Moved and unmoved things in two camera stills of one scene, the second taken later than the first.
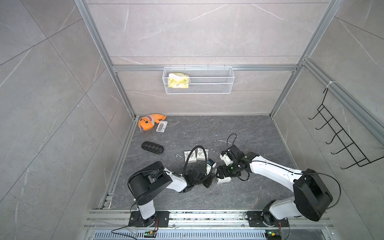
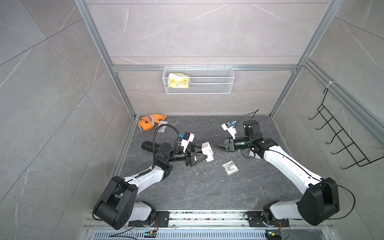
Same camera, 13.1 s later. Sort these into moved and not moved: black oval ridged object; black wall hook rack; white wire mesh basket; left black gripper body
Moved: left black gripper body
Not moved: black wall hook rack; black oval ridged object; white wire mesh basket
